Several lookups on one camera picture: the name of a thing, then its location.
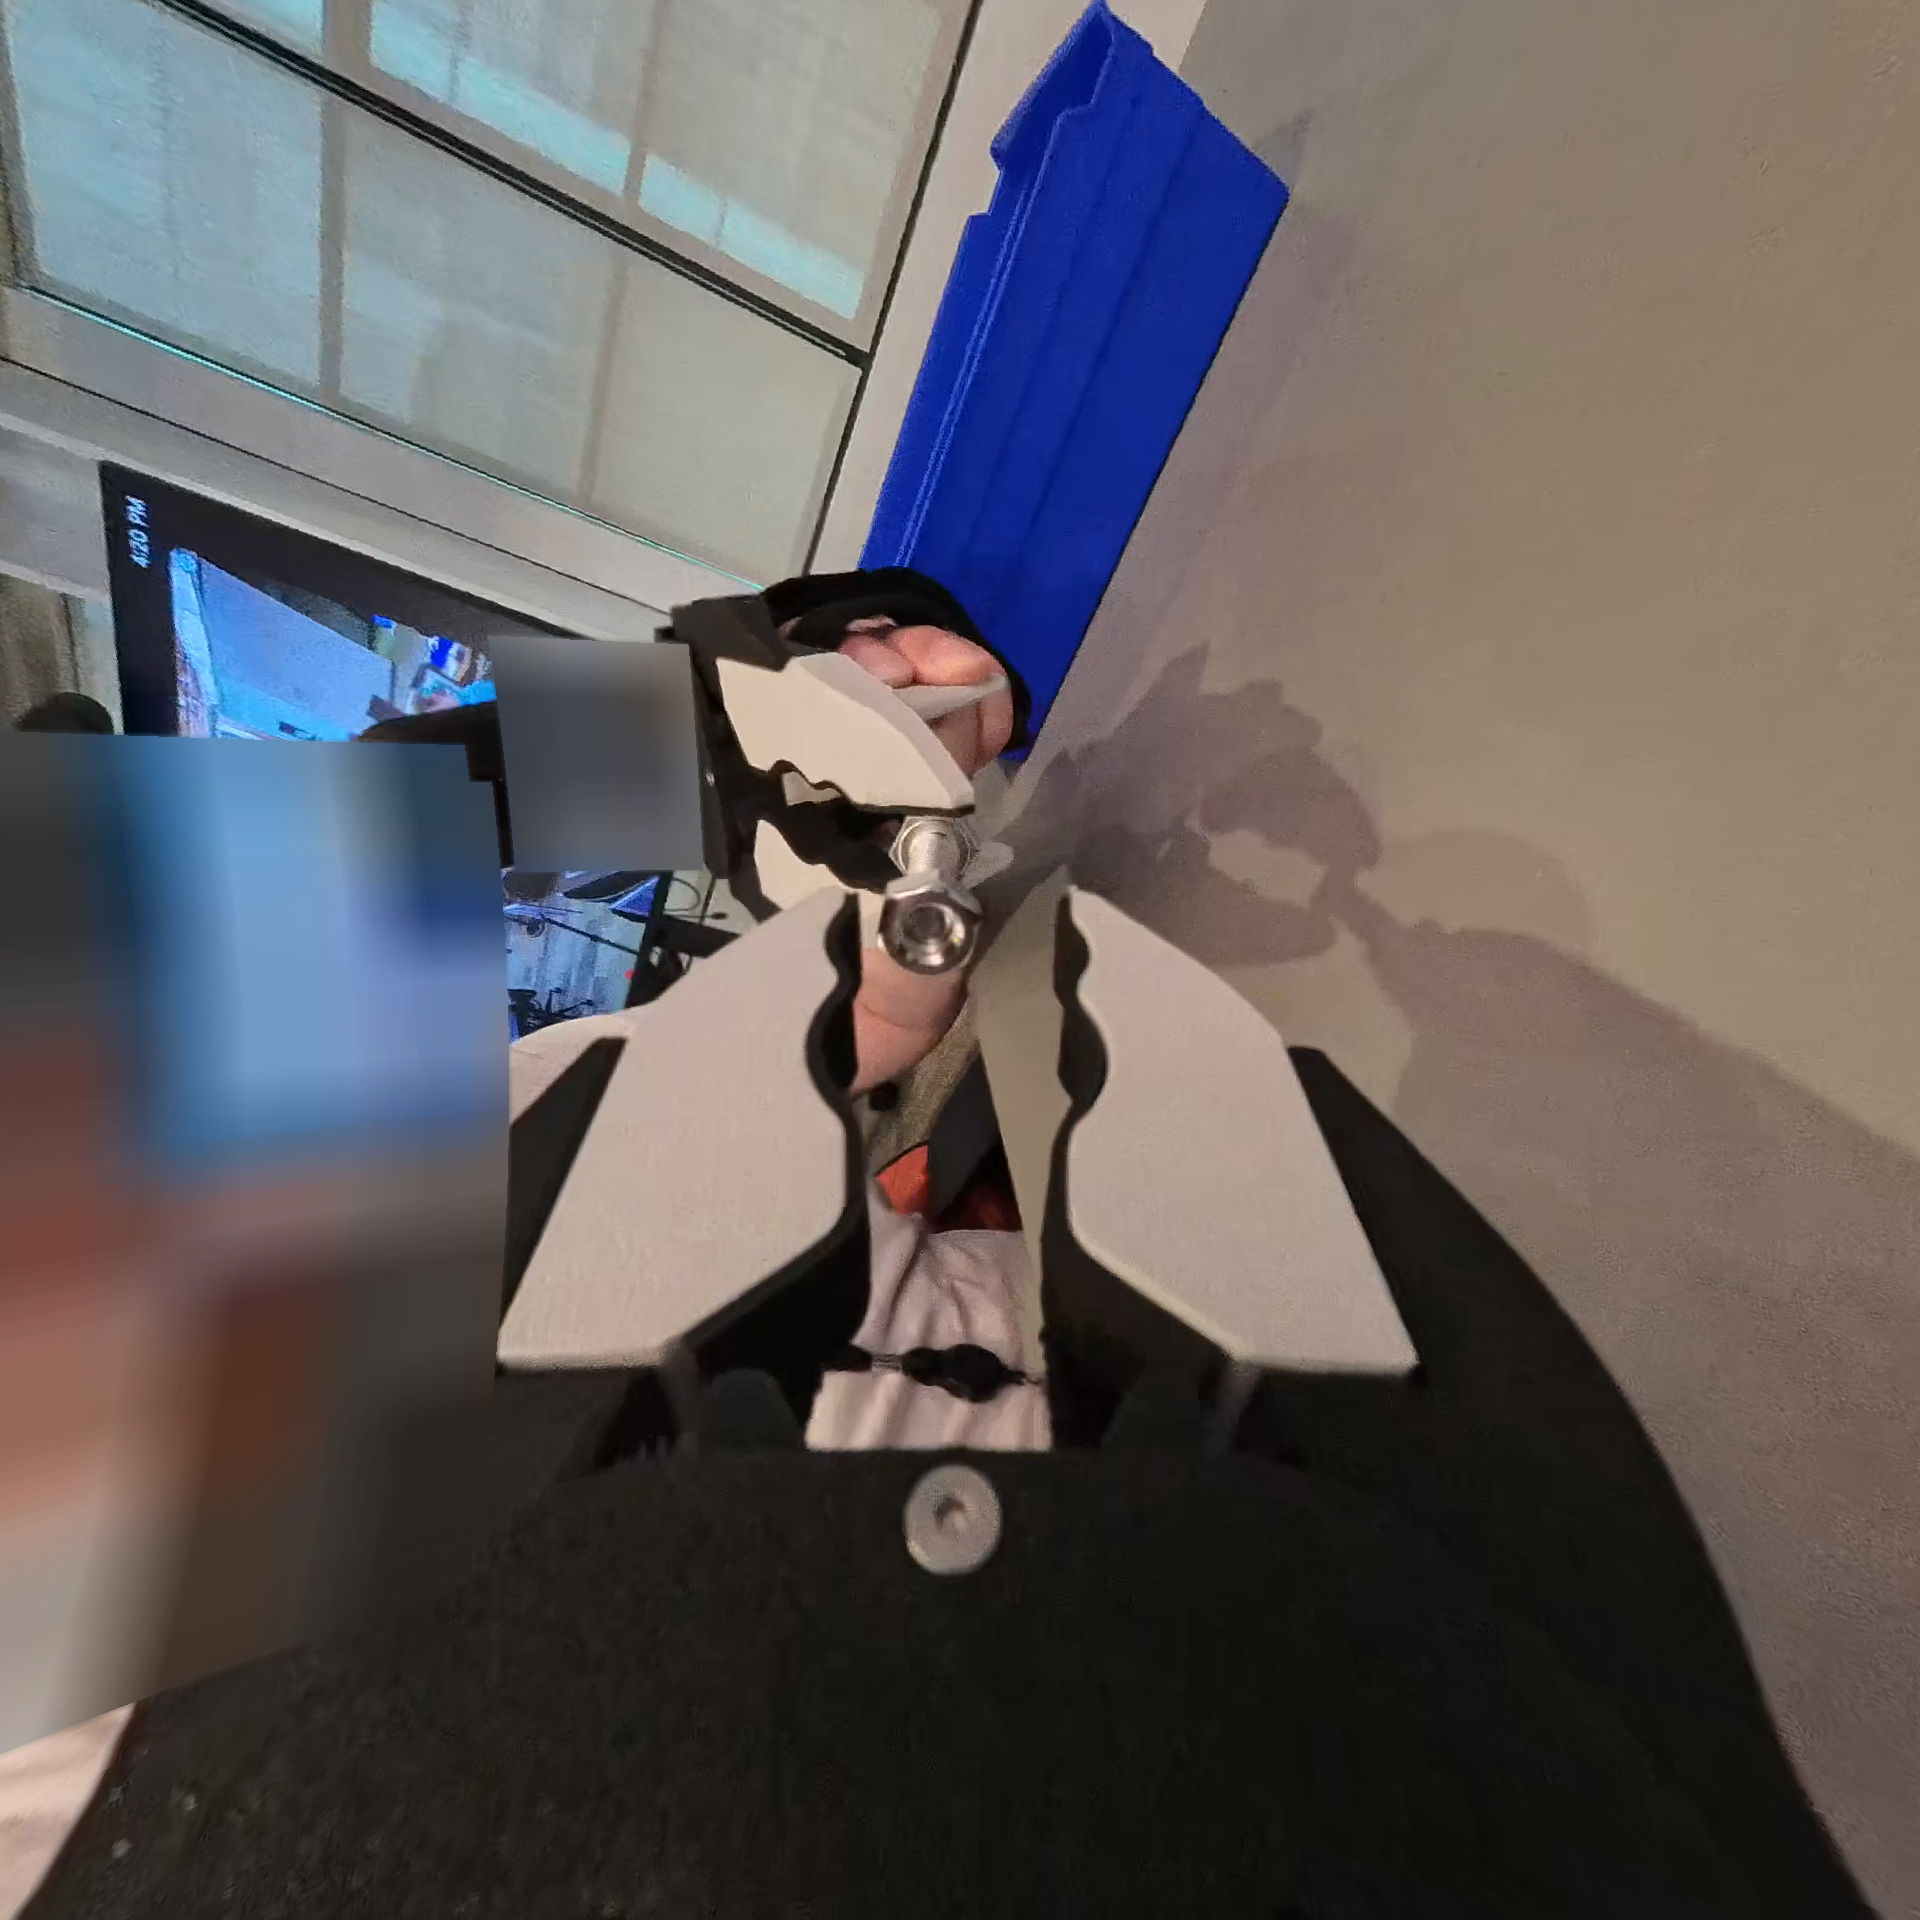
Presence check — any person's left hand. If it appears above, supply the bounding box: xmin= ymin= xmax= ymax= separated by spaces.
xmin=841 ymin=619 xmax=1028 ymax=744

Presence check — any black shoulder strap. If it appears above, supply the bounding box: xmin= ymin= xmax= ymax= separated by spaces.
xmin=870 ymin=1351 xmax=1043 ymax=1405

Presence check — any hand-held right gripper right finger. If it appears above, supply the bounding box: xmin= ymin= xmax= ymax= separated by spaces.
xmin=1044 ymin=892 xmax=1418 ymax=1413

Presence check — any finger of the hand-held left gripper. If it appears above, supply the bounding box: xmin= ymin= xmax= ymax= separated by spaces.
xmin=766 ymin=643 xmax=1022 ymax=819
xmin=746 ymin=805 xmax=903 ymax=917

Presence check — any person's left forearm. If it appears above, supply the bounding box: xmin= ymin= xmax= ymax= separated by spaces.
xmin=851 ymin=960 xmax=975 ymax=1104

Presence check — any wall screen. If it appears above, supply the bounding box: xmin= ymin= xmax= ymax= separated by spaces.
xmin=100 ymin=460 xmax=713 ymax=1039

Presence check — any orange cloth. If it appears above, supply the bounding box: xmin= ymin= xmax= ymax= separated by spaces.
xmin=870 ymin=1156 xmax=1009 ymax=1240

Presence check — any silver hex bolt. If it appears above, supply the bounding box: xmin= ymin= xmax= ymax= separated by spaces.
xmin=878 ymin=816 xmax=985 ymax=980

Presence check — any blue plastic bin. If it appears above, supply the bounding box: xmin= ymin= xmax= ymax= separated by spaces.
xmin=855 ymin=0 xmax=1291 ymax=753

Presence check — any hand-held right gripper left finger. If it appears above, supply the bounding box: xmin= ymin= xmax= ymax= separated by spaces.
xmin=493 ymin=892 xmax=873 ymax=1413

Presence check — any large window with blinds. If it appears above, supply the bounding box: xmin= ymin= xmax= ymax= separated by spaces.
xmin=0 ymin=0 xmax=975 ymax=593

